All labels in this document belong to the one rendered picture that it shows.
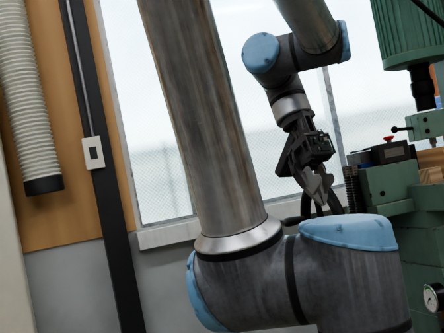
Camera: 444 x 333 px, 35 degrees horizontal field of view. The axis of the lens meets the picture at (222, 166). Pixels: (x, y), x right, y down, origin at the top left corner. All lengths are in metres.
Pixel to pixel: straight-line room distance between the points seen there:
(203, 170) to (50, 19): 2.04
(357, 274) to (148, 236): 1.91
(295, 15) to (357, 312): 0.55
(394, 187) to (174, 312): 1.56
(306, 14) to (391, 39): 0.55
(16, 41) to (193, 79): 1.85
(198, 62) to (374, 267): 0.41
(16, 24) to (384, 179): 1.69
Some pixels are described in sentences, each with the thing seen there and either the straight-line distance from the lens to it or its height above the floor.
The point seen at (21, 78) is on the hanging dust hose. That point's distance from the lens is 2.81.
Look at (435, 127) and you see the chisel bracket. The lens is 1.86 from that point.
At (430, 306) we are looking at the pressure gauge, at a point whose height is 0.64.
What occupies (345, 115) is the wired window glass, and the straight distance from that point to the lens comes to 3.36.
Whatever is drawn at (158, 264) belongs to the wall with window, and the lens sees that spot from 2.99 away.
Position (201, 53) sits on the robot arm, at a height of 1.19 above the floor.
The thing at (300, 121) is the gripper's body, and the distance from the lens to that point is 1.59.
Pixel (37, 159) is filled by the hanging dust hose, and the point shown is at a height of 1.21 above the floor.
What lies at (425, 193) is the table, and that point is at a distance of 1.63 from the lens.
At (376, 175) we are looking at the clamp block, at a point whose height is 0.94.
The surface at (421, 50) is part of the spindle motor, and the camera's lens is 1.82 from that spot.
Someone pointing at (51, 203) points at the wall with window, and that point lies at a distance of 2.93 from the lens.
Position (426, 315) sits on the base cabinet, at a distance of 1.76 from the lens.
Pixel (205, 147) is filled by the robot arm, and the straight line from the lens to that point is 1.07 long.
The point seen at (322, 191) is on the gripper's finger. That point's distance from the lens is 1.58.
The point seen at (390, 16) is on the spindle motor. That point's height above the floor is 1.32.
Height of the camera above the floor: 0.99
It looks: 1 degrees up
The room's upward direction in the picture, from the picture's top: 11 degrees counter-clockwise
